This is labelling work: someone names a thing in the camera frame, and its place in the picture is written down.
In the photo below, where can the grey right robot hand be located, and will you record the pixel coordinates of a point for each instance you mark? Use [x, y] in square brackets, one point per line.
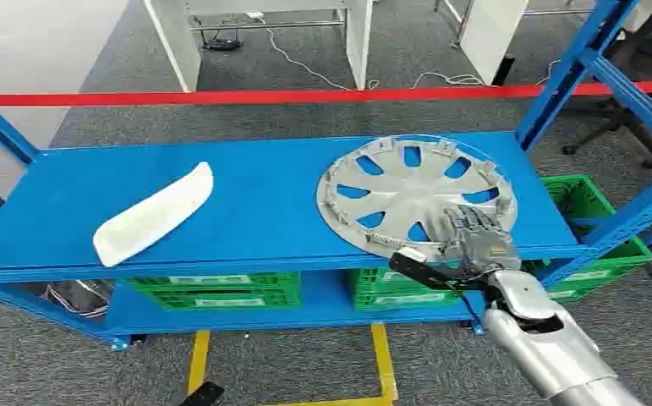
[485, 244]

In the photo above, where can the silver plastic wheel hubcap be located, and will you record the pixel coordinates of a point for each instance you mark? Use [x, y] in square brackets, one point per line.
[409, 190]

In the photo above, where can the green plastic crate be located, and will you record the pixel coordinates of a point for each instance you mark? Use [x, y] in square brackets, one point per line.
[583, 201]
[219, 291]
[398, 291]

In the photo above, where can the yellow floor tape strip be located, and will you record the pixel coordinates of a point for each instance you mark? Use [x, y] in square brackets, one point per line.
[384, 364]
[198, 361]

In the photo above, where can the black office chair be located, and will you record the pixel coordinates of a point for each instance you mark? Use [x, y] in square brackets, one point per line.
[633, 112]

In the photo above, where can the blue metal shelf rack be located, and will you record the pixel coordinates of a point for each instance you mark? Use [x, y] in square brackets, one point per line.
[258, 207]

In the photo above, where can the red barrier tape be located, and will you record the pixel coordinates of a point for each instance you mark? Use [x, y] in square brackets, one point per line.
[247, 96]

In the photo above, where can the black robot foot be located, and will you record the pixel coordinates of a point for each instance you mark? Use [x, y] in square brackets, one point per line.
[203, 395]

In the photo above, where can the black router device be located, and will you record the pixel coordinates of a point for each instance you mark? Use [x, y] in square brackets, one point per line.
[222, 43]

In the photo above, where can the white curved plastic panel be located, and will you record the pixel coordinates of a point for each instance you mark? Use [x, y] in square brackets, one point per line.
[152, 216]

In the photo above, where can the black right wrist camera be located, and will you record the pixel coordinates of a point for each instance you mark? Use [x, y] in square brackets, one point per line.
[423, 269]

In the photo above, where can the white desk frame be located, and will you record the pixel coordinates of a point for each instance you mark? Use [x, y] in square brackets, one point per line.
[359, 39]
[491, 39]

